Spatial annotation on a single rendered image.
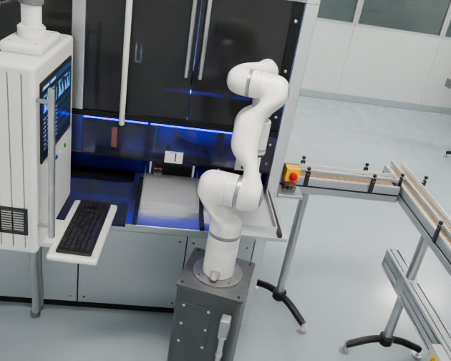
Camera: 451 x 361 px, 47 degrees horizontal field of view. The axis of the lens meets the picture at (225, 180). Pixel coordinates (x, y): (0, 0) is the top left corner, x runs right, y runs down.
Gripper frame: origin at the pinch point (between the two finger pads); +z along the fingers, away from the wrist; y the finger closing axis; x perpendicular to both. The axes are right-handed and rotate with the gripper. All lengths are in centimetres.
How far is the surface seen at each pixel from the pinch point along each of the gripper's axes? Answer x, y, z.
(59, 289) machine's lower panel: -88, -14, 84
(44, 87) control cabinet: -84, 32, -46
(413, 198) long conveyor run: 89, -17, 7
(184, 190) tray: -29.0, -8.0, 12.1
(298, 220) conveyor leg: 37, -29, 35
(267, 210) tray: 10.3, 3.1, 12.1
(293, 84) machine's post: 13.8, -15.1, -44.4
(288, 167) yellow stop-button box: 20.3, -15.0, -2.7
